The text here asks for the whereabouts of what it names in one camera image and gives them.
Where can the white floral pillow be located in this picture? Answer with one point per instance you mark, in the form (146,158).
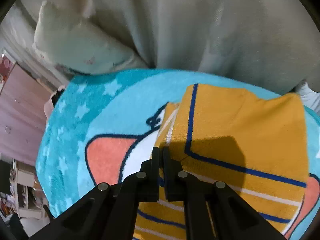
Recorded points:
(75,45)

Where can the white plush toy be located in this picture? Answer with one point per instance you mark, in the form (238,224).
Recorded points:
(310,95)

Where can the teal star print blanket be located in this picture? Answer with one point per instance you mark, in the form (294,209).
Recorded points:
(75,120)

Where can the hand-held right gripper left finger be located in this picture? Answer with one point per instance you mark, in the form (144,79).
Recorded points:
(150,180)

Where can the cluttered shelf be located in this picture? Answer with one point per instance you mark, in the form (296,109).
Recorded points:
(25,190)

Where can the beige curtain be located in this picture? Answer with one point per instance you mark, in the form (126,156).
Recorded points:
(200,30)

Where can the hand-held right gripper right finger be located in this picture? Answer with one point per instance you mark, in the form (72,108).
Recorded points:
(172,182)

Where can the pink white cloth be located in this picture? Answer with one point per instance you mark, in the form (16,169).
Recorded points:
(51,105)

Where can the pink wardrobe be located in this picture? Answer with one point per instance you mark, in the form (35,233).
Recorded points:
(22,110)

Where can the yellow striped sweater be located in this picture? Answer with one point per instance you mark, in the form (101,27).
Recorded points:
(237,120)

